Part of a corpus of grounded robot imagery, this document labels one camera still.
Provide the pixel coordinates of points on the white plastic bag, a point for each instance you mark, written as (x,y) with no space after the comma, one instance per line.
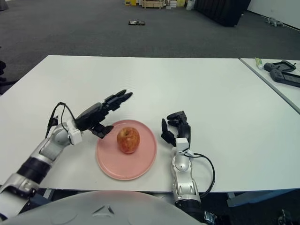
(189,5)

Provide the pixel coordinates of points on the yellow cardboard box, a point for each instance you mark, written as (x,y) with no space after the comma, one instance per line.
(130,2)

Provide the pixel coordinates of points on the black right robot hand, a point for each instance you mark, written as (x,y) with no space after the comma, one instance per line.
(184,131)

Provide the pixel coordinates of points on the red apple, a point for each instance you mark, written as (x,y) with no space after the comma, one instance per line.
(128,140)

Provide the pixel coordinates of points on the black flat tray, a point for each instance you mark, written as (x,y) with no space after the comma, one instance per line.
(136,23)

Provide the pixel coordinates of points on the green white tube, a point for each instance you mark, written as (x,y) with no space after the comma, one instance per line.
(258,62)

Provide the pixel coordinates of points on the metal clamp bracket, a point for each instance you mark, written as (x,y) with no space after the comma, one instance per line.
(209,216)

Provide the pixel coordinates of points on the grey table leg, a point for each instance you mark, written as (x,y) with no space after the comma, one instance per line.
(48,192)

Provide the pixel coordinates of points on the black partition screen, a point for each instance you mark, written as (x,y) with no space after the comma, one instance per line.
(220,11)

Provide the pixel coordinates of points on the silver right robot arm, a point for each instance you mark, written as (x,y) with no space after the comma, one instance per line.
(186,180)

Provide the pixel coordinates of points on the black office chair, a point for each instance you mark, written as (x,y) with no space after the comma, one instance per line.
(2,68)

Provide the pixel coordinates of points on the pale yellow carton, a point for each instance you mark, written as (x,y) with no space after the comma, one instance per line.
(181,2)

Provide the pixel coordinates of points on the black handheld controller with frame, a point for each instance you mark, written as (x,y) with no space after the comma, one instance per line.
(270,66)

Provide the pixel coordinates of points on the pink round plate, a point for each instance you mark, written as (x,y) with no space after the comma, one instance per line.
(112,164)

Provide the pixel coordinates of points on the small grey quadruped robot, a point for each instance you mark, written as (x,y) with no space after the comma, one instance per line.
(274,22)

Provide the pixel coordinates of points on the stacked white boxes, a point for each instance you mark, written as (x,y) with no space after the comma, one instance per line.
(171,4)

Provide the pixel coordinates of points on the grey table frame beam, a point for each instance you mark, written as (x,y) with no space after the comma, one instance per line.
(248,198)

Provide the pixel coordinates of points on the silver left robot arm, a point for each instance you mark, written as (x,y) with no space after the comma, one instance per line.
(39,154)

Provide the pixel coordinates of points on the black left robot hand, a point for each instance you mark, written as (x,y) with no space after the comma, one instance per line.
(91,117)

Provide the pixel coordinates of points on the wooden crate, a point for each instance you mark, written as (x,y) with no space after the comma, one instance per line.
(152,3)

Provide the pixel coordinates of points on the grey robot torso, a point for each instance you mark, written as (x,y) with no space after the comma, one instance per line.
(98,208)

